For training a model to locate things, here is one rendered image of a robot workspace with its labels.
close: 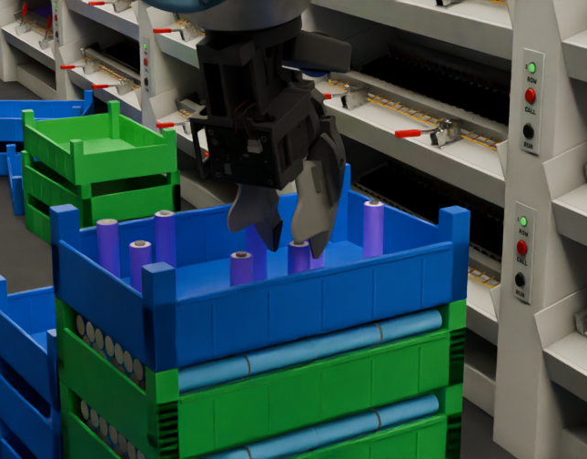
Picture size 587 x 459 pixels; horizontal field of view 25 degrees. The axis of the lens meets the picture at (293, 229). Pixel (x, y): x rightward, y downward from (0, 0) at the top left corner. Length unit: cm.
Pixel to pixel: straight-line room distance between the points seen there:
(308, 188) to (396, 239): 22
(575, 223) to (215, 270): 53
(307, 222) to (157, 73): 185
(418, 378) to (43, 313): 52
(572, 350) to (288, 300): 67
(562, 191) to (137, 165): 104
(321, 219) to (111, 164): 142
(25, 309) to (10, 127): 161
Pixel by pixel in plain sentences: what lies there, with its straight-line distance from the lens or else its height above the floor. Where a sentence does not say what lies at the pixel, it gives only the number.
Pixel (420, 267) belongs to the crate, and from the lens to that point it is 111.
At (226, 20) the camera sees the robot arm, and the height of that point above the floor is 66.
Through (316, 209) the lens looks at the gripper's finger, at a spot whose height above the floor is 51.
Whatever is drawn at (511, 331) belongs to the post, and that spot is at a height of 17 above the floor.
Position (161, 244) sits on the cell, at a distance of 116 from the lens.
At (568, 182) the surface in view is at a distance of 162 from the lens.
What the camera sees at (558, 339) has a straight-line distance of 168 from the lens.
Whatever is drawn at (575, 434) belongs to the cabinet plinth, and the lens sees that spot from 173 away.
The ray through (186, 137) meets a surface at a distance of 271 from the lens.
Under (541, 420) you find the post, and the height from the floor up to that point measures 7.
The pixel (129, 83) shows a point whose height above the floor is 20.
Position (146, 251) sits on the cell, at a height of 46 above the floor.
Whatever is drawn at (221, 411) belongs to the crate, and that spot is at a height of 35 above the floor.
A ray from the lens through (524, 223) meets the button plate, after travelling 165.
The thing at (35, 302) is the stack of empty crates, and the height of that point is 28.
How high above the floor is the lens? 80
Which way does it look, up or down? 18 degrees down
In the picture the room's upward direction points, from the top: straight up
